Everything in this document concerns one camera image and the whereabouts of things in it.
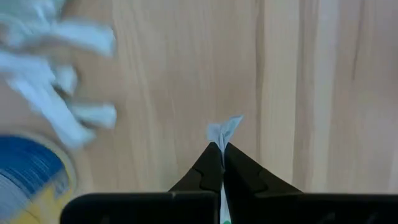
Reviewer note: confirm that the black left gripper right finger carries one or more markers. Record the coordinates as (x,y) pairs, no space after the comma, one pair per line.
(245,177)

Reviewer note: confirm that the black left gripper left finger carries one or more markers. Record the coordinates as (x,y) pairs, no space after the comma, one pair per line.
(205,174)

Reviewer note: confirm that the Lysol wipes canister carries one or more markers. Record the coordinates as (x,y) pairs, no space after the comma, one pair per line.
(31,174)

